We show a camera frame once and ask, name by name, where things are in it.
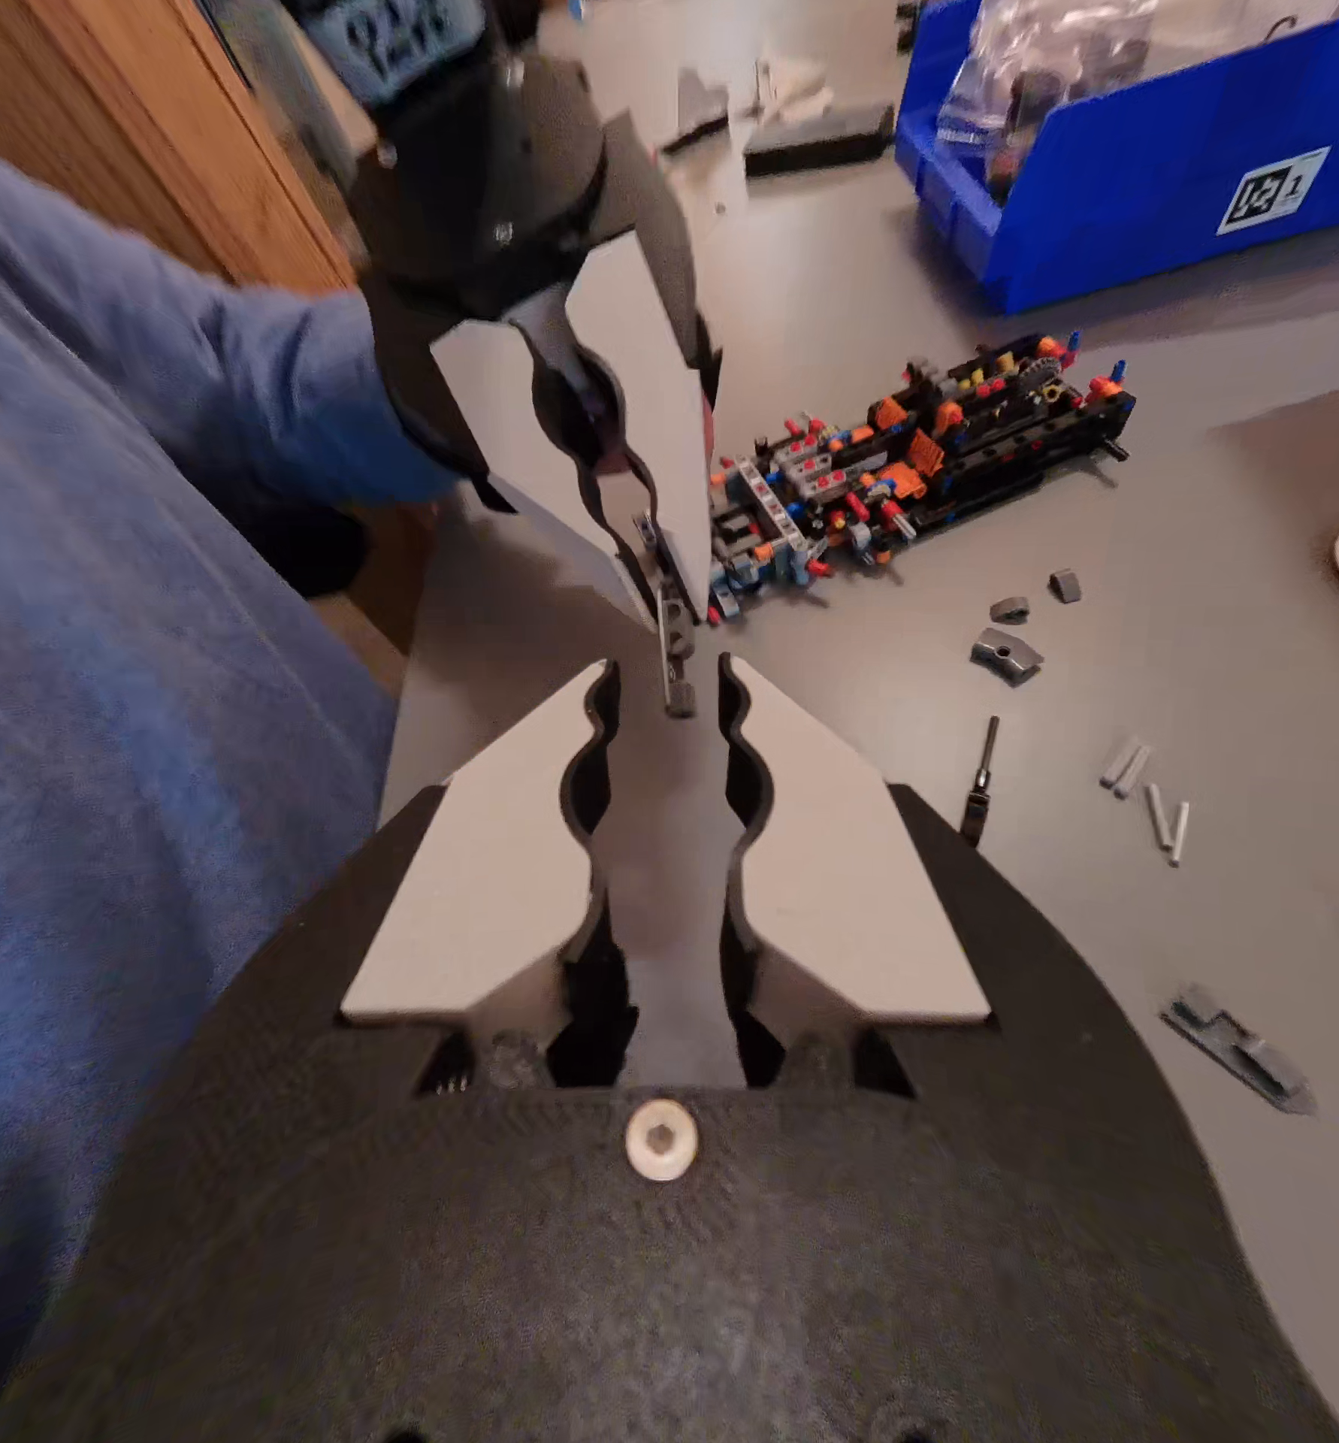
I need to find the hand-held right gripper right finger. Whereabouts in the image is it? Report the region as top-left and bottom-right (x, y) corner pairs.
(717, 654), (991, 1089)

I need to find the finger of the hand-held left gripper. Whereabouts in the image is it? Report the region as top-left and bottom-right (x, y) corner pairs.
(563, 234), (717, 617)
(430, 319), (656, 628)

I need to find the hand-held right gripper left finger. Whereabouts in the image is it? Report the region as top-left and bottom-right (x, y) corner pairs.
(339, 658), (622, 1089)

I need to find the grey lego beam piece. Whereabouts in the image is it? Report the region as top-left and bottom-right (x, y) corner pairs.
(633, 513), (702, 719)

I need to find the lego car chassis model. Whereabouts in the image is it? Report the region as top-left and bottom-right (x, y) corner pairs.
(708, 330), (1135, 625)

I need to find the person's left forearm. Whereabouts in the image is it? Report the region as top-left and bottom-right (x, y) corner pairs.
(0, 129), (469, 512)

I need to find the black lego axle blue end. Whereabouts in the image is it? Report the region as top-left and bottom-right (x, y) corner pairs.
(959, 716), (1003, 847)

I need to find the grey lego connector with hole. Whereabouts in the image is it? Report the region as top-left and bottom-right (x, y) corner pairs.
(970, 626), (1045, 687)

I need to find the dark grey lego piece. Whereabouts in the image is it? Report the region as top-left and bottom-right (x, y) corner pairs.
(1159, 987), (1318, 1115)

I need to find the person's left hand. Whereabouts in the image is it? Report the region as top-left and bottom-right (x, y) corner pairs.
(577, 363), (639, 477)

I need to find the white folded cardboard piece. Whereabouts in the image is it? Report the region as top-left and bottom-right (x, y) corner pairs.
(755, 57), (838, 127)

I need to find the wooden pillar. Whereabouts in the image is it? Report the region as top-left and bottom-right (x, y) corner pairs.
(0, 0), (357, 298)

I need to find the pile of clear plastic bags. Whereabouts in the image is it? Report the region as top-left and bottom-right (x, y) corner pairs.
(937, 0), (1339, 207)

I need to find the blue bin with square tag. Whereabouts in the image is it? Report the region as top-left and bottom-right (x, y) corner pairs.
(893, 0), (1339, 317)

